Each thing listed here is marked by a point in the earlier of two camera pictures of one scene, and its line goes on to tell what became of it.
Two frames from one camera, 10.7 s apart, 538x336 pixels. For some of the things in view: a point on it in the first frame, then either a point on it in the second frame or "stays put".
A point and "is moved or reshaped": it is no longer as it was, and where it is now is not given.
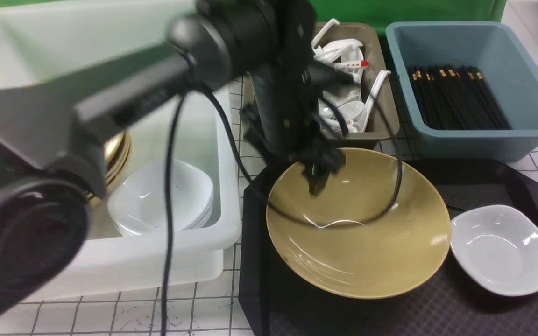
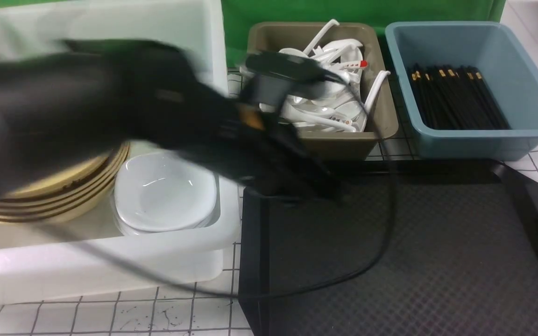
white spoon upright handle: x=332 y=21 stays put
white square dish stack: x=138 y=205 stays put
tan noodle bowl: x=387 y=257 is moved or reshaped
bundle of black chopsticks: x=457 y=97 stays put
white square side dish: x=504 y=249 -> x=164 y=192
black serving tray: x=468 y=251 stays put
